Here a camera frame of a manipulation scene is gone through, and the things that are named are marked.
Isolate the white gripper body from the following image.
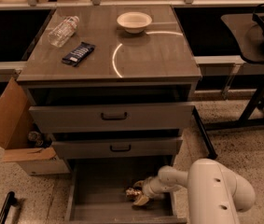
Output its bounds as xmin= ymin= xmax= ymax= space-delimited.
xmin=142 ymin=176 xmax=181 ymax=199

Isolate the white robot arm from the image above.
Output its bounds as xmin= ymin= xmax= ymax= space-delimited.
xmin=132 ymin=159 xmax=256 ymax=224

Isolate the middle grey drawer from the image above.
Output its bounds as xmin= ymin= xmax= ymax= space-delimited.
xmin=52 ymin=137 xmax=182 ymax=160

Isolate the grey drawer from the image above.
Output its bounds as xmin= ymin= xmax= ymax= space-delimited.
xmin=29 ymin=103 xmax=193 ymax=133
xmin=52 ymin=137 xmax=182 ymax=160
xmin=64 ymin=156 xmax=187 ymax=224

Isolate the bottom grey drawer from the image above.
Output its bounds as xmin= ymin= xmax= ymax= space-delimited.
xmin=64 ymin=156 xmax=187 ymax=224

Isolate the top grey drawer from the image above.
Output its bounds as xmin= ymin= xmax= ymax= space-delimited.
xmin=29 ymin=103 xmax=193 ymax=133

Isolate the grey drawer cabinet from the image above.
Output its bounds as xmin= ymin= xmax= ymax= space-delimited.
xmin=16 ymin=5 xmax=202 ymax=224

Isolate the can inside cardboard box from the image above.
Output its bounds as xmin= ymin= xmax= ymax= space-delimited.
xmin=28 ymin=131 xmax=43 ymax=143

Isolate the black bar on floor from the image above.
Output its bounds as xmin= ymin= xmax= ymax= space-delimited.
xmin=0 ymin=191 xmax=18 ymax=224

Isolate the brown cardboard box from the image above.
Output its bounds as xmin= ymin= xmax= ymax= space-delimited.
xmin=0 ymin=78 xmax=70 ymax=175

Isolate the dark blue snack bag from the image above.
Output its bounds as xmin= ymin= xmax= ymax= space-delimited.
xmin=62 ymin=42 xmax=95 ymax=66

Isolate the white paper bowl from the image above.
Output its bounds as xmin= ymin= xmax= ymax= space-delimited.
xmin=117 ymin=12 xmax=152 ymax=34

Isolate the clear plastic water bottle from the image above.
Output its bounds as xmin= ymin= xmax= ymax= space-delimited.
xmin=48 ymin=16 xmax=79 ymax=48

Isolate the black side table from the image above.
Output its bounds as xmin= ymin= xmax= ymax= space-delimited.
xmin=205 ymin=4 xmax=264 ymax=131

